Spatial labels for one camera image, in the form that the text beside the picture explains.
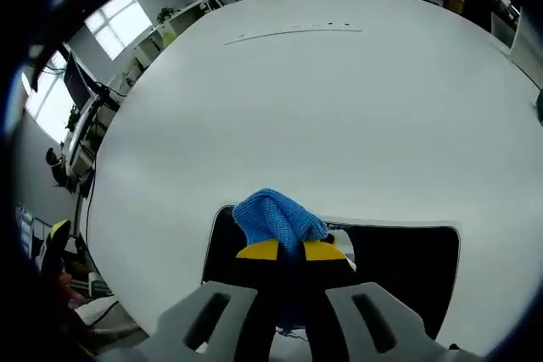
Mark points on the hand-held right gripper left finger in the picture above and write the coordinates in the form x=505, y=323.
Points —
x=229, y=319

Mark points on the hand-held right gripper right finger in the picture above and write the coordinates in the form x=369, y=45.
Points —
x=373, y=319

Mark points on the black tablet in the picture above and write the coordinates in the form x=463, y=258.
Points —
x=403, y=264

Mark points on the blue cleaning cloth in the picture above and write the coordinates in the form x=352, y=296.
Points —
x=275, y=218

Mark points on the person's left hand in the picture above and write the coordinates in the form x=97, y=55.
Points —
x=68, y=292

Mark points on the black computer monitor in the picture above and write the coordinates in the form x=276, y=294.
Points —
x=77, y=82

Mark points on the potted green plant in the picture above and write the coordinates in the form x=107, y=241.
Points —
x=165, y=15

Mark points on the black curved device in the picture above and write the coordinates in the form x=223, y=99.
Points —
x=540, y=107

